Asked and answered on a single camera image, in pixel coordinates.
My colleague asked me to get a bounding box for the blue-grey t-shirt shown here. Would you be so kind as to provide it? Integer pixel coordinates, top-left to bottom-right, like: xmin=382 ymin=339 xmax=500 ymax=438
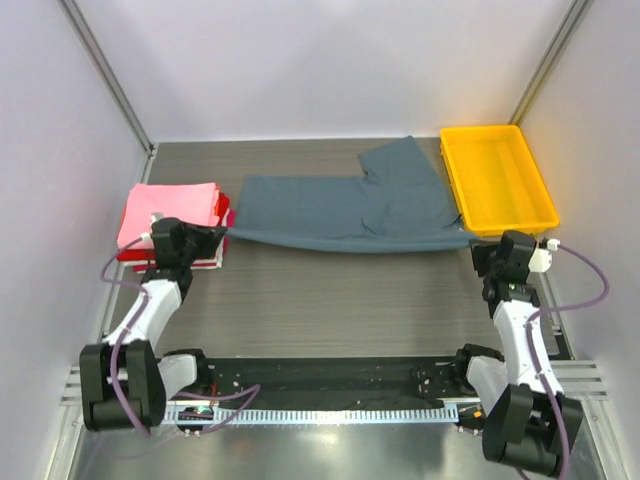
xmin=228 ymin=136 xmax=475 ymax=254

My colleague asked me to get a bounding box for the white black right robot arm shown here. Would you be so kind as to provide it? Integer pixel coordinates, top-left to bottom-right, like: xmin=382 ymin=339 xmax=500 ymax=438
xmin=450 ymin=230 xmax=583 ymax=479

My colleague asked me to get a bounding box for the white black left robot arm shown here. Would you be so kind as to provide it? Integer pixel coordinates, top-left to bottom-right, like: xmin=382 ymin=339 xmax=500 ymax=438
xmin=79 ymin=214 xmax=227 ymax=435

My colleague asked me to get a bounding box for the red folded t-shirt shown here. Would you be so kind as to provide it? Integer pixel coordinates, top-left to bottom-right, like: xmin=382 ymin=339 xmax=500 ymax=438
xmin=117 ymin=194 xmax=232 ymax=264

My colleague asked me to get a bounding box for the yellow plastic tray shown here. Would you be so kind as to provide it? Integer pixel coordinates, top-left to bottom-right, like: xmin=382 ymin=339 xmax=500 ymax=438
xmin=440 ymin=125 xmax=560 ymax=237

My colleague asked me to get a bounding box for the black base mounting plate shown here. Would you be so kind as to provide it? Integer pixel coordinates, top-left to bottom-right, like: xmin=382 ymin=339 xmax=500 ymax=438
xmin=187 ymin=356 xmax=475 ymax=410

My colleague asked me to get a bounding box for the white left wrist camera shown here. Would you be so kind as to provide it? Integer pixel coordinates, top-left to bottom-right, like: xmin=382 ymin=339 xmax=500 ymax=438
xmin=140 ymin=212 xmax=164 ymax=248

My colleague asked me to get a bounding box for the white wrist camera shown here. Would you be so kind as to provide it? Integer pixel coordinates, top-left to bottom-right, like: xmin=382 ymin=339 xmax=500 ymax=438
xmin=140 ymin=212 xmax=164 ymax=248
xmin=528 ymin=238 xmax=560 ymax=273

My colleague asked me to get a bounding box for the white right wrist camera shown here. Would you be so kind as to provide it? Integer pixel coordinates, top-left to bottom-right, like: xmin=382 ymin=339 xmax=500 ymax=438
xmin=528 ymin=238 xmax=560 ymax=273

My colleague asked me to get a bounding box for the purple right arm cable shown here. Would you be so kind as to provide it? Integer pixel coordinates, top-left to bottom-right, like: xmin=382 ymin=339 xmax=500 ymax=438
xmin=457 ymin=243 xmax=611 ymax=479

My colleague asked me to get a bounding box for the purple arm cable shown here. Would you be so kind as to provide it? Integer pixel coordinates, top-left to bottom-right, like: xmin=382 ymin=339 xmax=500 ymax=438
xmin=457 ymin=243 xmax=611 ymax=479
xmin=100 ymin=234 xmax=261 ymax=439

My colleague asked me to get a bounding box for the aluminium frame rail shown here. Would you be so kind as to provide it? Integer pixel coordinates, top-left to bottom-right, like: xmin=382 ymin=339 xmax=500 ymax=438
xmin=59 ymin=360 xmax=608 ymax=406

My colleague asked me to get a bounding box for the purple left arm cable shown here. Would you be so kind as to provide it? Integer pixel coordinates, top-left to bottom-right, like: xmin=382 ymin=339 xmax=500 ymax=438
xmin=100 ymin=234 xmax=261 ymax=439

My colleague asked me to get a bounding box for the slotted grey cable duct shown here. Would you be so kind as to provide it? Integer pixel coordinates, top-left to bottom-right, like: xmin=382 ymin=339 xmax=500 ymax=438
xmin=161 ymin=404 xmax=459 ymax=428

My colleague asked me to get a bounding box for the left aluminium corner post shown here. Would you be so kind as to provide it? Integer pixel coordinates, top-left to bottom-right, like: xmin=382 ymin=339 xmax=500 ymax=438
xmin=58 ymin=0 xmax=154 ymax=156

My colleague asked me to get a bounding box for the aluminium corner post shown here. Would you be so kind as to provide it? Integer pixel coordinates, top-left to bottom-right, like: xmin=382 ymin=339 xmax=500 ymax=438
xmin=509 ymin=0 xmax=594 ymax=126
xmin=58 ymin=0 xmax=154 ymax=156

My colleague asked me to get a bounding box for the right aluminium corner post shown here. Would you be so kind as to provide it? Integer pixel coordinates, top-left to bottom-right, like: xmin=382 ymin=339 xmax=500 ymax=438
xmin=509 ymin=0 xmax=594 ymax=126

